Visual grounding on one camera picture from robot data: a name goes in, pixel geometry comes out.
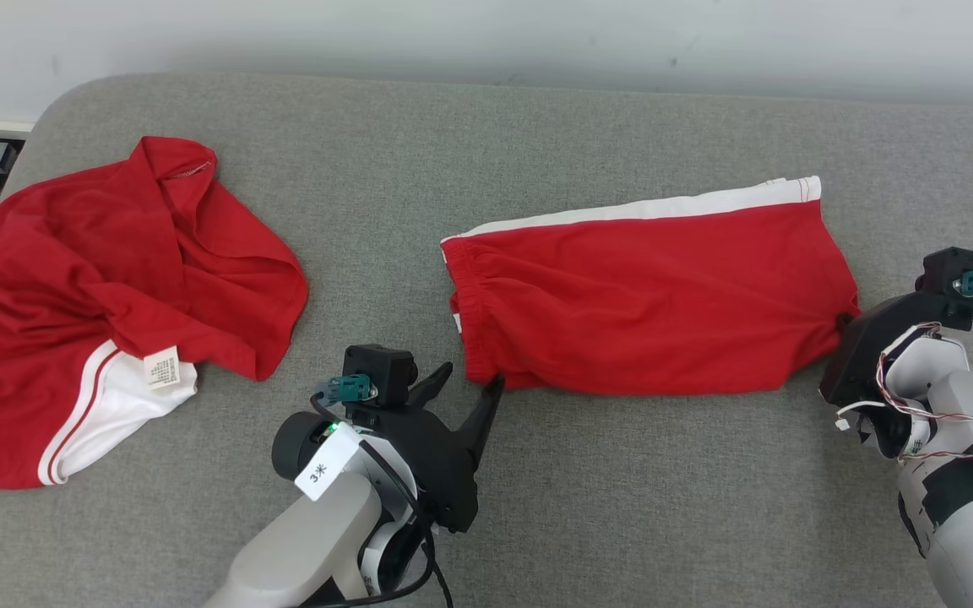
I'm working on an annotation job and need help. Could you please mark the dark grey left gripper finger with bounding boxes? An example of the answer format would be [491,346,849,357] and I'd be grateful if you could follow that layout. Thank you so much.
[451,374,506,474]
[406,361,454,412]

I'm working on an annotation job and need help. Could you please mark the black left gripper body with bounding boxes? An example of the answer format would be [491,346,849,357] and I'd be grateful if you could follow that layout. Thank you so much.
[347,405,481,535]

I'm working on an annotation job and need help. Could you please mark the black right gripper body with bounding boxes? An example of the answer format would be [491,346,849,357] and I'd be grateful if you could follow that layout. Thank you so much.
[818,291,941,408]

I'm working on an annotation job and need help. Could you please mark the red shorts with white stripe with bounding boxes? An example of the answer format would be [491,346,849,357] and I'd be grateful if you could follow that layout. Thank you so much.
[440,176,862,396]

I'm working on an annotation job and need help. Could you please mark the red jersey with white sleeves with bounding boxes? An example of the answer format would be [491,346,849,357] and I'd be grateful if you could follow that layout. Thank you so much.
[0,135,310,491]

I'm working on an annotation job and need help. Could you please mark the white paper cable tag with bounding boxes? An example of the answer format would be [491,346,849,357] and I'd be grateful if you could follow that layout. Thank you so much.
[294,429,365,502]

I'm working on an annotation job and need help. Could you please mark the red white twisted wires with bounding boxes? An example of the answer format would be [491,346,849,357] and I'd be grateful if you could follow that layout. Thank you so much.
[837,321,973,461]

